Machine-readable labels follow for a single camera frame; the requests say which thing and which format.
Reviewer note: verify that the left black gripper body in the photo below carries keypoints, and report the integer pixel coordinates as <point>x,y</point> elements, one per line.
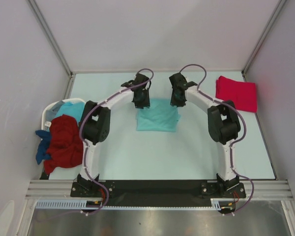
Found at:
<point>143,101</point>

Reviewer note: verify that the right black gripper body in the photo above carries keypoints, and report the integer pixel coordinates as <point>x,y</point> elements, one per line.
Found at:
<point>175,101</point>

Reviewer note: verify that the teal t-shirt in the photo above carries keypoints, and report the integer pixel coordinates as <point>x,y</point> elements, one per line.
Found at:
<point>159,116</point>

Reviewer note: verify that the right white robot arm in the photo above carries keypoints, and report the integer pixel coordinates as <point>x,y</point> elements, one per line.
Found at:
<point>222,121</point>

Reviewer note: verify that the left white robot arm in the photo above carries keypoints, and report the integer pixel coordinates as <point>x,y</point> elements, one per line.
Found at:
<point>94,128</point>

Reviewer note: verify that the folded red t-shirt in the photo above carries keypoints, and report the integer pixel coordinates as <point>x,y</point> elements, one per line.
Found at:
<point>243,94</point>

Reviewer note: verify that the light blue t-shirt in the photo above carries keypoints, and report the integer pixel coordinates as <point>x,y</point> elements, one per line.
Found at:
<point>74,110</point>

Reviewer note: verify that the dark red t-shirt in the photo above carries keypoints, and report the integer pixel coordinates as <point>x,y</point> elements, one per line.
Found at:
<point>66,147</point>

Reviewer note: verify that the white laundry basket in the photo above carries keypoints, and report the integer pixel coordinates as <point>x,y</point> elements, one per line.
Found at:
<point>50,111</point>

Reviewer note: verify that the dark blue t-shirt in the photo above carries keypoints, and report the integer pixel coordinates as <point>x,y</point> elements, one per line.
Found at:
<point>42,154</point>

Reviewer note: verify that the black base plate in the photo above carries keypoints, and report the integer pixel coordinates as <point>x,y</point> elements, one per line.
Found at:
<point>157,193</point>

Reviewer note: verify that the aluminium frame rail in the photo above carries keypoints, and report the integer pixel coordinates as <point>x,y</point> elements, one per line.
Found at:
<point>49,189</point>

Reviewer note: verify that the light blue cable duct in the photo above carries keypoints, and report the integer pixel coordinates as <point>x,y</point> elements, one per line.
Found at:
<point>68,204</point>

